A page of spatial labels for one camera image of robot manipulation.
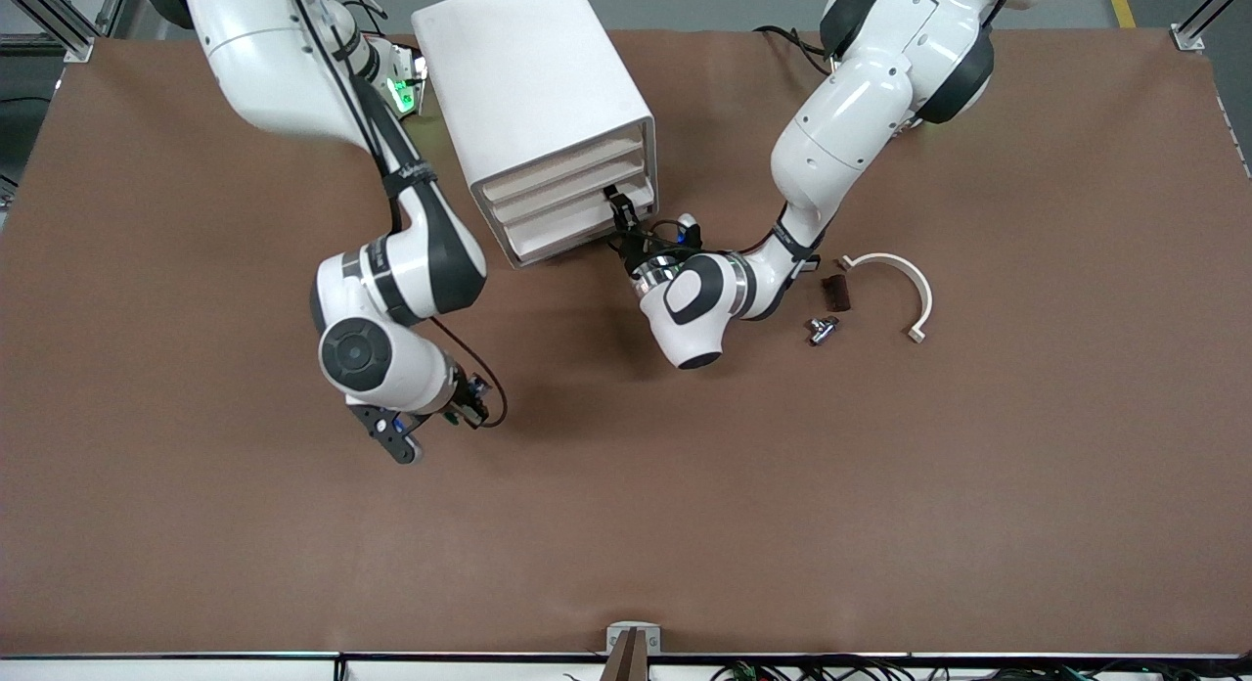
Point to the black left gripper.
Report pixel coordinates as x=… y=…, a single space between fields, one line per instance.
x=633 y=245

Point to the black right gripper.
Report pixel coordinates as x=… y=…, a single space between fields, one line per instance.
x=470 y=395

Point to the white plastic drawer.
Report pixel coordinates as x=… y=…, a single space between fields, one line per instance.
x=572 y=241
x=558 y=216
x=562 y=165
x=562 y=190

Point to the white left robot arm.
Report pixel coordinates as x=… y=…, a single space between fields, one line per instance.
x=841 y=123

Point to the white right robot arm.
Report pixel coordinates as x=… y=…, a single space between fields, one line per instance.
x=430 y=260

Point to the white drawer cabinet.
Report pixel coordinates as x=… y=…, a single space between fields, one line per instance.
x=528 y=74

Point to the brown terminal block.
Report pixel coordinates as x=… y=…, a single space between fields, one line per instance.
x=836 y=294

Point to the silver metal key switch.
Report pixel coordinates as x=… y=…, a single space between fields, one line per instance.
x=824 y=332

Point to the white curved bracket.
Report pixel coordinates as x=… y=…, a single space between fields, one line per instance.
x=885 y=258

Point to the grey metal mounting bracket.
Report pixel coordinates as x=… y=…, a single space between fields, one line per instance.
x=614 y=637

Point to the aluminium frame profile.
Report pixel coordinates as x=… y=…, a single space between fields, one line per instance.
x=115 y=1
x=1188 y=37
x=59 y=21

